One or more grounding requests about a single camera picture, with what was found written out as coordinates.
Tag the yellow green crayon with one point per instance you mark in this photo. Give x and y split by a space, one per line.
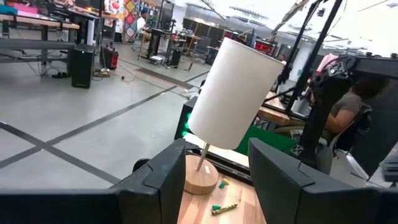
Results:
227 209

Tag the colourful quilt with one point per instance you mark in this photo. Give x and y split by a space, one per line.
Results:
130 15

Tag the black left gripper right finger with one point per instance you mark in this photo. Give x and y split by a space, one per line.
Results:
280 193

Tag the black rig post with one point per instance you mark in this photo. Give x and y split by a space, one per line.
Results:
316 49

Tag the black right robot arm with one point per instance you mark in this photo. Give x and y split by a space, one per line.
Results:
323 109

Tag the red storage bins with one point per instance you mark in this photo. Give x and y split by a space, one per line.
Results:
264 47

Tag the green crayon bit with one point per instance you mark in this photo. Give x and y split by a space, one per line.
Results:
222 185
216 207

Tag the black speaker box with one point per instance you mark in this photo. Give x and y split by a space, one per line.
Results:
82 68

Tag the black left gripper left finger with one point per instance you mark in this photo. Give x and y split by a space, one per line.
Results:
164 186

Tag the wooden top workbench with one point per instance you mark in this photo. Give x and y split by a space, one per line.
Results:
37 25

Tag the black frame clamp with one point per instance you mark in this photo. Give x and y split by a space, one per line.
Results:
140 165

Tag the red and black box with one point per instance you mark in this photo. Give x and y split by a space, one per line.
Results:
109 59

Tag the yellow crayon bit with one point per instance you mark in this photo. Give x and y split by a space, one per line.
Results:
225 181

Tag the wooden workbench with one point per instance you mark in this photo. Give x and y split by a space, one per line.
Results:
37 25
273 115

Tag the person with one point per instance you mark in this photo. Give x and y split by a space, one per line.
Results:
281 58
345 107
143 21

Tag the black box green lights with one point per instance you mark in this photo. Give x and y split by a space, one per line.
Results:
186 118

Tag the green board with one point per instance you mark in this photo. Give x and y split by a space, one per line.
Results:
264 140

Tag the white shade wooden base lamp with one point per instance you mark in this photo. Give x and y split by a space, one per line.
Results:
236 93

